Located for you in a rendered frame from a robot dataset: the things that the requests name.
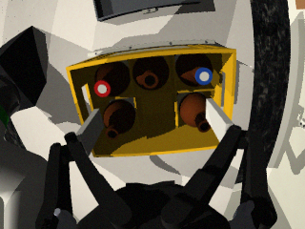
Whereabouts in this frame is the grey flat rail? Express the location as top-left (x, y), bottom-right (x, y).
top-left (88, 8), bottom-right (215, 57)

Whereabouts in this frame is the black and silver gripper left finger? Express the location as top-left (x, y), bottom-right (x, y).
top-left (35, 109), bottom-right (134, 229)

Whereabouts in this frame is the yellow wooden crate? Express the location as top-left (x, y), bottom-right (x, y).
top-left (66, 44), bottom-right (236, 157)

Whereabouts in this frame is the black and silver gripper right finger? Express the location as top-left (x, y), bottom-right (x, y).
top-left (161, 98), bottom-right (277, 229)

